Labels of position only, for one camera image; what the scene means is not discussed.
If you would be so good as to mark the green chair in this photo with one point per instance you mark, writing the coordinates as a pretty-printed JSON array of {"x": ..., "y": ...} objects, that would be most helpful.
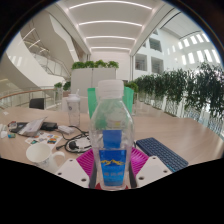
[{"x": 92, "y": 100}]

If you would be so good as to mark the dark blue keyboard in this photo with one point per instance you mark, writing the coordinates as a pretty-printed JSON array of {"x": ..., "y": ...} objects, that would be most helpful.
[{"x": 163, "y": 154}]

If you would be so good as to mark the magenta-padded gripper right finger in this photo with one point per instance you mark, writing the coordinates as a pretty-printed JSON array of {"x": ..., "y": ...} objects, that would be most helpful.
[{"x": 151, "y": 170}]

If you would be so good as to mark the grey folded booklet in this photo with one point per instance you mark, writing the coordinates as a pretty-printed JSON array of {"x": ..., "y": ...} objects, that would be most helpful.
[{"x": 31, "y": 127}]

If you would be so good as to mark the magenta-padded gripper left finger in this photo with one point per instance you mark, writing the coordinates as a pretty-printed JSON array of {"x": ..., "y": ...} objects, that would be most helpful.
[{"x": 70, "y": 171}]

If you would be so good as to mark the black chair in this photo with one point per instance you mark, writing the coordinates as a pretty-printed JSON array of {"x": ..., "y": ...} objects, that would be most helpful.
[{"x": 36, "y": 103}]

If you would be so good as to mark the clear shaker bottle white lid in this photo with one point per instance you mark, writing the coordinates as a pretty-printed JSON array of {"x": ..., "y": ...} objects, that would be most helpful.
[{"x": 73, "y": 110}]

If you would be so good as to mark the row of green hedge plants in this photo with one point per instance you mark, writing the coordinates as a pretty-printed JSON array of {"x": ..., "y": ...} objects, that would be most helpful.
[{"x": 186, "y": 93}]

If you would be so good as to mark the white planter with green plants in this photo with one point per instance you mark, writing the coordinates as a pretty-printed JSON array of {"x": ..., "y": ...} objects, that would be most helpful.
[{"x": 93, "y": 78}]

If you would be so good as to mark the glass balcony railing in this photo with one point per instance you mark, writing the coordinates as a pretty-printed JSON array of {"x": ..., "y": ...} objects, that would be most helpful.
[{"x": 20, "y": 98}]

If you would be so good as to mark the black pouch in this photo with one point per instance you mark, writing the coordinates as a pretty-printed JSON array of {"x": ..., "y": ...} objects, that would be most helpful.
[{"x": 49, "y": 126}]

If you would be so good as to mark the white ceramic mug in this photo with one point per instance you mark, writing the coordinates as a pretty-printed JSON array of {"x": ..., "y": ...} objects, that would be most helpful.
[{"x": 39, "y": 155}]

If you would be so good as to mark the clear blue-labelled water bottle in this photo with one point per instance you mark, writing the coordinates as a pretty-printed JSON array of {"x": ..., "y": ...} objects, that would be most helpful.
[{"x": 111, "y": 133}]

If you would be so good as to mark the colourful sticker sheet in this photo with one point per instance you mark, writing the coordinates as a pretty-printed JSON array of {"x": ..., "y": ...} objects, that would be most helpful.
[{"x": 45, "y": 138}]

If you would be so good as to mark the white power adapter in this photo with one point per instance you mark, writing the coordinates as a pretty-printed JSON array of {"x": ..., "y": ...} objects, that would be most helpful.
[{"x": 66, "y": 129}]

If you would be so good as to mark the ceiling light strips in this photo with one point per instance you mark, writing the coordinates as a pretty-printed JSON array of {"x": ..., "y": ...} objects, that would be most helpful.
[{"x": 110, "y": 23}]

